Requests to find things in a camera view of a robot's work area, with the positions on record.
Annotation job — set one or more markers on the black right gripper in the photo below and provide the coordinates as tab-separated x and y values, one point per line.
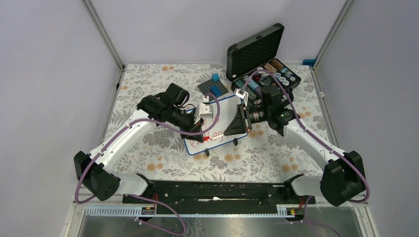
240	125

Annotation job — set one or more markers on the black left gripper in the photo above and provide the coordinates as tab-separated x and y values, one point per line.
196	127

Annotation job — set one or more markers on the blue framed whiteboard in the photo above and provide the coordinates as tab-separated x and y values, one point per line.
228	107

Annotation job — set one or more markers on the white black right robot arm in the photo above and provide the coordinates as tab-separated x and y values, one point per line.
343	176

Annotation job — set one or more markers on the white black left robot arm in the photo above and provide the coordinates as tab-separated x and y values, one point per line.
95	170

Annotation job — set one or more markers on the grey lego baseplate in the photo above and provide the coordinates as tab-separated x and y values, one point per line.
204	87

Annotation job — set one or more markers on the blue lego brick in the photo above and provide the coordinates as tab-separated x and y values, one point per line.
216	91

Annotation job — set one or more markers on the floral tablecloth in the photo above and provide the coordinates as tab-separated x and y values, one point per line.
262	156

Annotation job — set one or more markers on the light blue lego cube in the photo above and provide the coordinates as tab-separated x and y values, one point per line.
215	77

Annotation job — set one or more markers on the black poker chip case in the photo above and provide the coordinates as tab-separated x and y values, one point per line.
254	60

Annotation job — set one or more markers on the blue clamp behind table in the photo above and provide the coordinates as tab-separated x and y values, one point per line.
309	62

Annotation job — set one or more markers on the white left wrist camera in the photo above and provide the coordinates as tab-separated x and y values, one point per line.
203	110

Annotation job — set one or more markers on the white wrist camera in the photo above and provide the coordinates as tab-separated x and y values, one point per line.
203	110
241	94

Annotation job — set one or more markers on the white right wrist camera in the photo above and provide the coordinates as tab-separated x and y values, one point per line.
241	94

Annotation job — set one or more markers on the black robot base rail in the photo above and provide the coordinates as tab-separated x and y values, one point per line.
187	193

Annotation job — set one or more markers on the grey slotted cable duct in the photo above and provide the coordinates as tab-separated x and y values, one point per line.
191	211

